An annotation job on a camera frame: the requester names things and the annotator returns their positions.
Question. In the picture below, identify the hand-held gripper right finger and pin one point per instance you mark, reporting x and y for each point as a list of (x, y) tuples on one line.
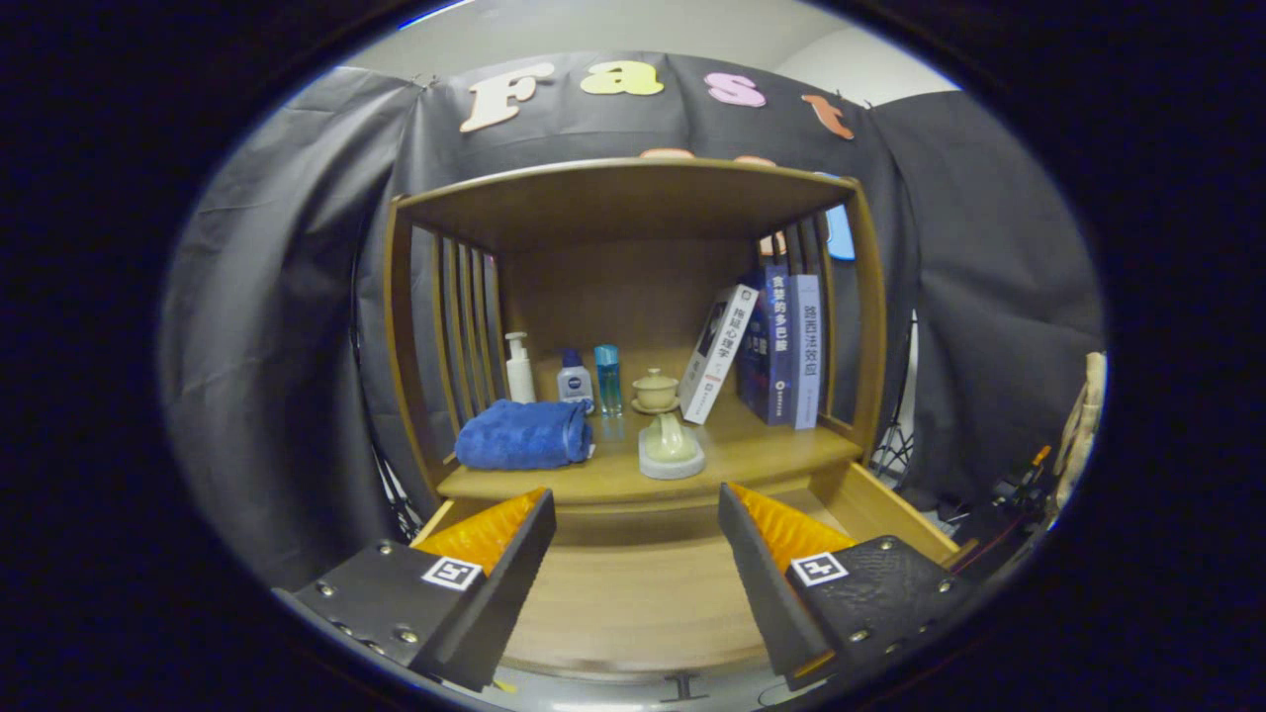
[(757, 574)]

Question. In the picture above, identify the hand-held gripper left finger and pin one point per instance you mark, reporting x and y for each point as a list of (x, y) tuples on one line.
[(514, 574)]

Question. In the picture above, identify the wooden drawer with black knob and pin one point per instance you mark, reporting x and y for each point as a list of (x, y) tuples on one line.
[(633, 593)]

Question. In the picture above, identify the wooden countertop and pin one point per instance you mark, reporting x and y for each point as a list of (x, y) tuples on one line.
[(762, 445)]

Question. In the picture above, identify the wooden cabinet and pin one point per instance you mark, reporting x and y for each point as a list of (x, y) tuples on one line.
[(623, 287)]

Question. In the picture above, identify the black tripod stand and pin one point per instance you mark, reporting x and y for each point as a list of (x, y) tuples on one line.
[(895, 445), (401, 504)]

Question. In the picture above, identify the blue rolled towel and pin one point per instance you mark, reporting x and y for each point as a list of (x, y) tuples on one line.
[(519, 435)]

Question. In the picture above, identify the white pump bottle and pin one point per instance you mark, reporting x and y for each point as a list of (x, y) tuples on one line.
[(520, 381)]

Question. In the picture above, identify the white bottle with blue cap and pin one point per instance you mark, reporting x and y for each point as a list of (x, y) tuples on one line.
[(574, 384)]

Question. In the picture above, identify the beige lidded teacup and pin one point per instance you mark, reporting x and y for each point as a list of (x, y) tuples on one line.
[(655, 389)]

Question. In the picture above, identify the clear blue bottle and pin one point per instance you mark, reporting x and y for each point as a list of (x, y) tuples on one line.
[(607, 381)]

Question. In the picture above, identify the white book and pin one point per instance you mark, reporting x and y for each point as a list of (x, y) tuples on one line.
[(717, 356)]

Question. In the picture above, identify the dark blue book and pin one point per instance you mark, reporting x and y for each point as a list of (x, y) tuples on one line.
[(771, 346)]

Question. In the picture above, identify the light blue book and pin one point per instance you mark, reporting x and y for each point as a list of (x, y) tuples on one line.
[(806, 346)]

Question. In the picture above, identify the black backdrop cloth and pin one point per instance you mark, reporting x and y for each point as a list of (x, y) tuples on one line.
[(277, 297)]

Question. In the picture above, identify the tan fabric object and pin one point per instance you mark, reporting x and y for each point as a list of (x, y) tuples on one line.
[(1088, 405)]

